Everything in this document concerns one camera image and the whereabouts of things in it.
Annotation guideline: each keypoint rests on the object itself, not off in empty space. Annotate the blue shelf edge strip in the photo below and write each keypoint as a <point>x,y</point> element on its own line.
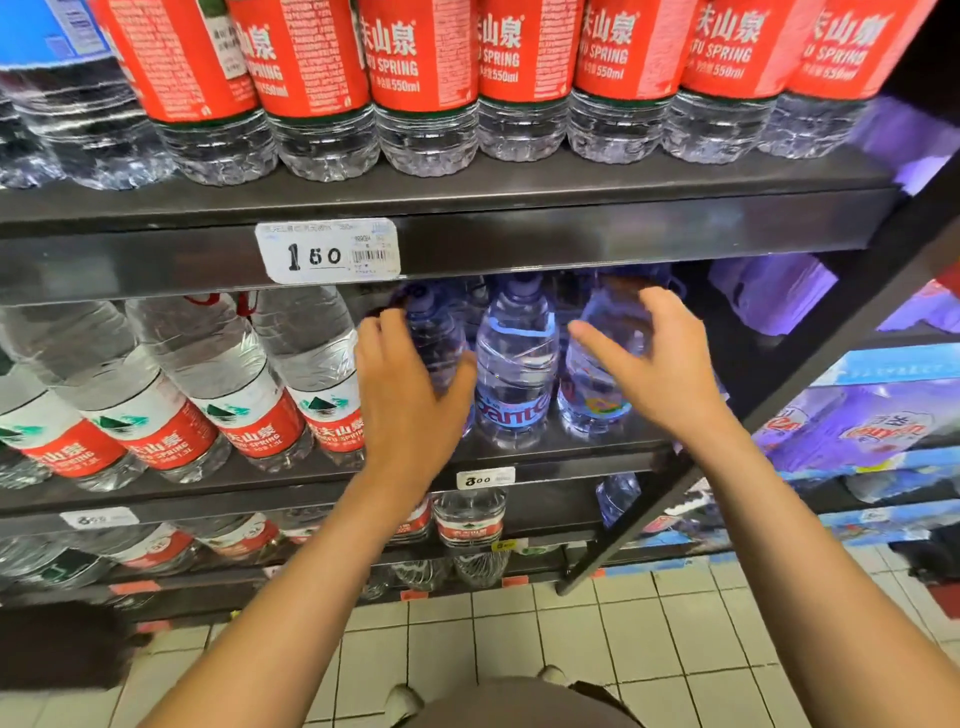
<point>892,365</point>

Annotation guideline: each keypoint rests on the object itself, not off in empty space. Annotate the black metal shelf unit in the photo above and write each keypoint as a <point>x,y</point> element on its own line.
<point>562,217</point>

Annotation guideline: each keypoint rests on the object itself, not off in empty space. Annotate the large white price tag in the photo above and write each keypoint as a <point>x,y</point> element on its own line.
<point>328,251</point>

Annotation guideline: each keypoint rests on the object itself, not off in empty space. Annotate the person's left forearm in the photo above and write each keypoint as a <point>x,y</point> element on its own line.
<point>300,600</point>

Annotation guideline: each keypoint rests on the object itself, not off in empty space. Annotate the row of red label bottles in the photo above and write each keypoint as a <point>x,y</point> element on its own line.
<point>525,75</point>

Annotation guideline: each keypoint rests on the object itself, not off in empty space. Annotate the person's right forearm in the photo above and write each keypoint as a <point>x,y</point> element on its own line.
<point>810,592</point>

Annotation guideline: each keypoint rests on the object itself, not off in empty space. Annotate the large red-white label water bottle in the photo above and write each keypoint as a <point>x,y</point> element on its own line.
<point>217,375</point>
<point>315,375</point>
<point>97,382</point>
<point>45,442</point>

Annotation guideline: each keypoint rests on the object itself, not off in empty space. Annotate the small red label water bottle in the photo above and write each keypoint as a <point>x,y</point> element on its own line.
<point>146,547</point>
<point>232,536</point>
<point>414,521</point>
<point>470,517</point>

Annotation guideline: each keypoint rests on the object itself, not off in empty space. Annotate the purple plastic pack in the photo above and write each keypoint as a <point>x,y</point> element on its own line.
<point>862,427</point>
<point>772,289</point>

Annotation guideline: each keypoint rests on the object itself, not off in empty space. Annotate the person's right shoe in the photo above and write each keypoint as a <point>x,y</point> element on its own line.
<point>555,676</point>

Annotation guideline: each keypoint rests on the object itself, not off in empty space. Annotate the person's right hand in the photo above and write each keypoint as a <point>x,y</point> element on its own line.
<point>664,375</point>

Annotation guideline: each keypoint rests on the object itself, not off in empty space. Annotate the person's left hand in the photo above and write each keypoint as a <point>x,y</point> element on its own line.
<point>405,405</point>

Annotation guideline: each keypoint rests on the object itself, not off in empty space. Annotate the person's left shoe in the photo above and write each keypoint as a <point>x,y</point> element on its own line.
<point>403,705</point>

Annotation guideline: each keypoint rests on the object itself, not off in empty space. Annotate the person's left thumb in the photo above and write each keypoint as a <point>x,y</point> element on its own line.
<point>465,382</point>

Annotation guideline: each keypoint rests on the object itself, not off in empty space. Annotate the person's shoe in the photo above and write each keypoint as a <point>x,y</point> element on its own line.
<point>555,676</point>
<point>403,705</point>

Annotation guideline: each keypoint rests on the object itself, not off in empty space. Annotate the clear blue-tinted water bottle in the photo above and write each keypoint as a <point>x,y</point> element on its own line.
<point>592,397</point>
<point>516,360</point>
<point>439,345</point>

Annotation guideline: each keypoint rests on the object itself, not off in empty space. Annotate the person's right thumb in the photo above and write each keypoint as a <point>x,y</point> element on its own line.
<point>600,345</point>

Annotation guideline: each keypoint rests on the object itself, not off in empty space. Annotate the blue label water bottle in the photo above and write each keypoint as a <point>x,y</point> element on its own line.
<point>67,97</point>

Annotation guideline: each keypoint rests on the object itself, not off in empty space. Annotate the person's brown trousers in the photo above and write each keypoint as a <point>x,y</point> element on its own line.
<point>525,705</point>

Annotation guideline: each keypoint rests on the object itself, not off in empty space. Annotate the small white price tag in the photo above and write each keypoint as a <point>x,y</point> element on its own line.
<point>485,478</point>
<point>99,517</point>

